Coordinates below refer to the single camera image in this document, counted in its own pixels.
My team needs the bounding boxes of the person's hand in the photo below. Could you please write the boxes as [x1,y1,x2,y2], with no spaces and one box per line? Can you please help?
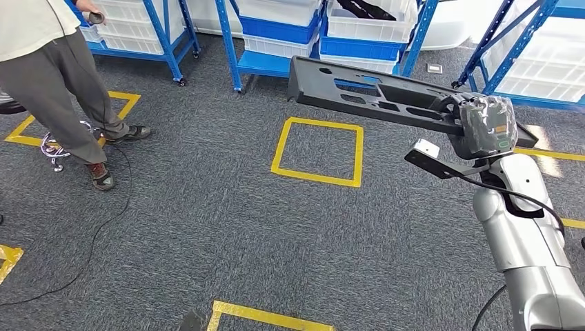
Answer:
[75,0,103,15]

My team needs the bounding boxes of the black stool with chrome base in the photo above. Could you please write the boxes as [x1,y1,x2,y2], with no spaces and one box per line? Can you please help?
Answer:
[0,89,99,174]

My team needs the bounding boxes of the yellow floor tape square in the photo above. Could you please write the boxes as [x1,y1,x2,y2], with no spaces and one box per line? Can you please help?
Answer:
[206,300,337,331]
[514,147,585,230]
[270,117,365,189]
[4,90,141,150]
[0,244,25,285]

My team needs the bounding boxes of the black floor cable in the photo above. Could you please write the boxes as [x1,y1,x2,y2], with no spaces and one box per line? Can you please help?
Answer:
[0,145,133,307]

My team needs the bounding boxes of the person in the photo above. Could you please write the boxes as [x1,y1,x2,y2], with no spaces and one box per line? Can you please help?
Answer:
[0,0,152,192]

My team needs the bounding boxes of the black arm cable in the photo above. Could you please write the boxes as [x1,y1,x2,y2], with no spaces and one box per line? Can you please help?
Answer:
[450,171,566,331]

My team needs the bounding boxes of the long black plastic part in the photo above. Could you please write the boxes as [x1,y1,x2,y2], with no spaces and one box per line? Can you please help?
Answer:
[286,55,539,150]

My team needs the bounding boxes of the blue metal shelf rack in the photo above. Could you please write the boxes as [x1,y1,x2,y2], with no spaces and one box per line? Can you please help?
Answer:
[63,0,202,88]
[215,0,441,94]
[451,0,585,113]

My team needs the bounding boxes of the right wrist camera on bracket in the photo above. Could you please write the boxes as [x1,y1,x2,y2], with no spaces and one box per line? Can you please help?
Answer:
[404,139,493,181]

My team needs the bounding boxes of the black ribbed plastic part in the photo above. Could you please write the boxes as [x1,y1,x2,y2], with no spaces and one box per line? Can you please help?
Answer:
[335,0,397,21]

